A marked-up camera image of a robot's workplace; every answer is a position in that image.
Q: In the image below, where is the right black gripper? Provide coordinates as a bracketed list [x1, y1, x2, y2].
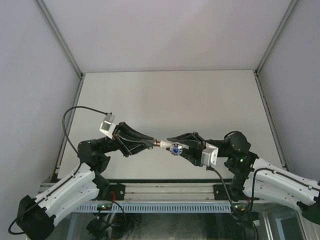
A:
[166, 132, 222, 168]

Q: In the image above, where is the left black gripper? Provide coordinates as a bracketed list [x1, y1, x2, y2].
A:
[98, 122, 154, 158]

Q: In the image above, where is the white plastic water faucet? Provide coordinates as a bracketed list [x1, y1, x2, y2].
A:
[158, 140, 189, 156]

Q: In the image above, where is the silver threaded pipe fitting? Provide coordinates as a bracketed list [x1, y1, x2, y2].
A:
[152, 140, 162, 147]

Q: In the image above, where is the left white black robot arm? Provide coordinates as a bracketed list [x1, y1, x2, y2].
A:
[16, 120, 156, 240]

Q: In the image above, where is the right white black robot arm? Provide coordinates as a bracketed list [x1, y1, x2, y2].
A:
[168, 131, 320, 224]

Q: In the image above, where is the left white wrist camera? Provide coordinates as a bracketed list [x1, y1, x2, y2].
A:
[99, 113, 116, 139]

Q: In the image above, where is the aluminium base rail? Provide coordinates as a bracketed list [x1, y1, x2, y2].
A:
[39, 177, 320, 202]

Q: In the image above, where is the grey slotted cable duct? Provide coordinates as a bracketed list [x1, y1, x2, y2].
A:
[73, 202, 232, 214]

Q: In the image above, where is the left black camera cable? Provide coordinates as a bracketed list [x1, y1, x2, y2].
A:
[62, 106, 111, 155]

